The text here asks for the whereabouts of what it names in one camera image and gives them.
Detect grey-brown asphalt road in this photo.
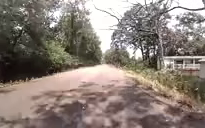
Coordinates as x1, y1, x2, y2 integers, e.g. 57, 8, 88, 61
0, 63, 205, 128

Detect row of trees with bushes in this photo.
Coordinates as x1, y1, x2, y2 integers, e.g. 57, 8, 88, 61
93, 0, 205, 71

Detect weedy grass verge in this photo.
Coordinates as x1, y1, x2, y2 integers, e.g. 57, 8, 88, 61
121, 64, 205, 109

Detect white building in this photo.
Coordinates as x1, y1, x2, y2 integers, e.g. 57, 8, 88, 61
162, 55, 205, 71

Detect leaf-strewn dirt verge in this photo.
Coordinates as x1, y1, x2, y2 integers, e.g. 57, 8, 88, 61
0, 66, 81, 91

